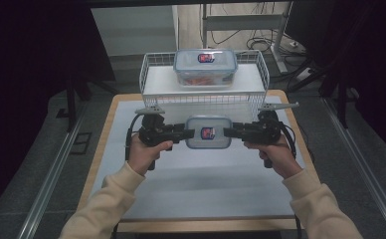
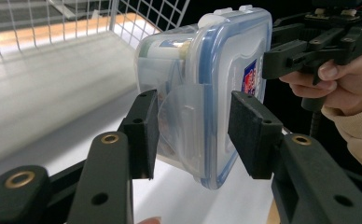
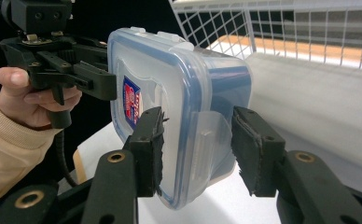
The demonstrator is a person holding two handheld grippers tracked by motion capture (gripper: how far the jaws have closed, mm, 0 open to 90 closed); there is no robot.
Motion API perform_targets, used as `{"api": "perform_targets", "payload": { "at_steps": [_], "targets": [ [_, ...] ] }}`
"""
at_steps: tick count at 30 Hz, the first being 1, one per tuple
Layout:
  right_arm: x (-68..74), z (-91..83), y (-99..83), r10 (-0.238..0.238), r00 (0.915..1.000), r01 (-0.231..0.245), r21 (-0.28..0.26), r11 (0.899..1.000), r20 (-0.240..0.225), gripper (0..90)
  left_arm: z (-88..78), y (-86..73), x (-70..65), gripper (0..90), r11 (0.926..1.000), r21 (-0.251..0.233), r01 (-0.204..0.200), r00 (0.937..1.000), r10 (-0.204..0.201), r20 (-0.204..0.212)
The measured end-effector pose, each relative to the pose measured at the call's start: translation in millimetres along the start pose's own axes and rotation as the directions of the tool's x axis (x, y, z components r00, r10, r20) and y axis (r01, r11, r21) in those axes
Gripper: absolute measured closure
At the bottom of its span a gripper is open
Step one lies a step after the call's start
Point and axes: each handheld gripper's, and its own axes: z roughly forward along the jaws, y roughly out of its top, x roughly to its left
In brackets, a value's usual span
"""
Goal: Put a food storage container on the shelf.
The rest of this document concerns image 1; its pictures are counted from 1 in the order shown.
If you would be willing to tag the person's left hand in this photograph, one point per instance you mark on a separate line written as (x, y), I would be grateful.
(144, 156)

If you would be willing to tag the white table mat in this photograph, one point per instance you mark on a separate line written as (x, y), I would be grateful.
(207, 186)

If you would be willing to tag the aluminium floor rail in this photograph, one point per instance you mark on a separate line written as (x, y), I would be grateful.
(366, 169)
(46, 189)

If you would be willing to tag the wooden table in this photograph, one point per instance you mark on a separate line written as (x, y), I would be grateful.
(201, 225)

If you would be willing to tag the black floor bracket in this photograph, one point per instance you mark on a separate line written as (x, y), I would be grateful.
(81, 143)

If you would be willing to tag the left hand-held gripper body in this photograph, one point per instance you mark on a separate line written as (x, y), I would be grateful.
(151, 132)

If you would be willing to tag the person's right hand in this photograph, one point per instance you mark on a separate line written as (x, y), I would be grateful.
(280, 157)

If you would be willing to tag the white panel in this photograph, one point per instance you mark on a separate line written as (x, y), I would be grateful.
(133, 30)

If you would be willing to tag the dark metal stand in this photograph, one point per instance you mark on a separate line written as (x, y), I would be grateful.
(71, 103)
(342, 106)

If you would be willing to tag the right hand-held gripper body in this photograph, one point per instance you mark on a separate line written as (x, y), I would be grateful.
(267, 131)

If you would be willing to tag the white power strip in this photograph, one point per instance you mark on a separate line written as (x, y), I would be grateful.
(304, 74)

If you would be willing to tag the small clear plastic food container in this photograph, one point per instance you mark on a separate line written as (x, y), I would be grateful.
(208, 132)

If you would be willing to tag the grey metal desk frame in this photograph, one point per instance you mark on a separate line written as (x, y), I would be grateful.
(244, 22)

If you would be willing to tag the large clear plastic food container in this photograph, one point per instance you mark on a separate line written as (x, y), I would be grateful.
(206, 66)

